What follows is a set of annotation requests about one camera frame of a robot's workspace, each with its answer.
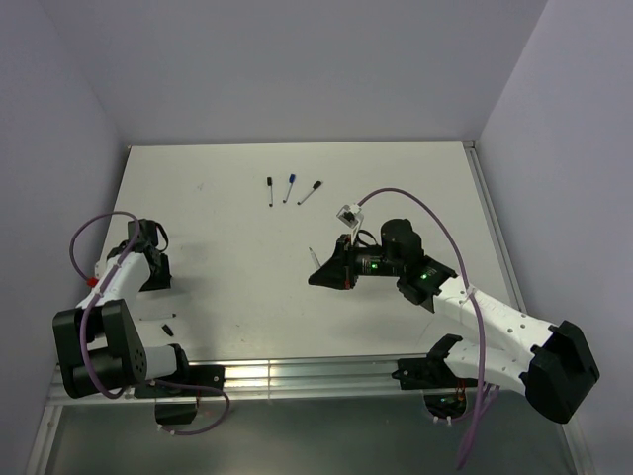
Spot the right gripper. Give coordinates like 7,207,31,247
309,233,404,289

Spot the white pen black tip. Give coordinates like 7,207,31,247
297,188,316,206

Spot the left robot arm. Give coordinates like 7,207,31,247
52,214,193,399

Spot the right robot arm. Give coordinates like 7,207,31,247
308,219,599,424

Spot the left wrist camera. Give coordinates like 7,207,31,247
86,259,107,288

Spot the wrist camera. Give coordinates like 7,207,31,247
336,203,364,243
86,259,107,288

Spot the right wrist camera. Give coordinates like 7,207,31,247
336,203,364,243

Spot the aluminium side rail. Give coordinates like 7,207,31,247
462,140,545,347

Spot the aluminium front rail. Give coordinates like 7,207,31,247
46,348,568,402

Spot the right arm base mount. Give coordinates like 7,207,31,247
391,357,468,422

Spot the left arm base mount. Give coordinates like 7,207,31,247
134,365,226,431

